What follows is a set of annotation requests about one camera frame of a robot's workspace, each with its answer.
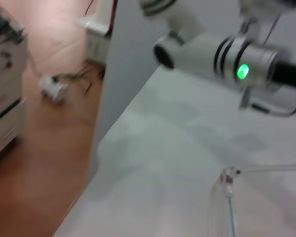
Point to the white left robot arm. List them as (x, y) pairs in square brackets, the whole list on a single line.
[(199, 49)]

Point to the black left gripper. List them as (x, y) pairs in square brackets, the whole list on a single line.
[(291, 74)]

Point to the clear white glasses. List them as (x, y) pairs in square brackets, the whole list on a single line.
[(228, 187)]

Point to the white drawer cabinet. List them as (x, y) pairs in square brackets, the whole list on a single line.
[(5, 74)]

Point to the small white floor device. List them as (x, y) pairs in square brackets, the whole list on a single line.
[(54, 89)]

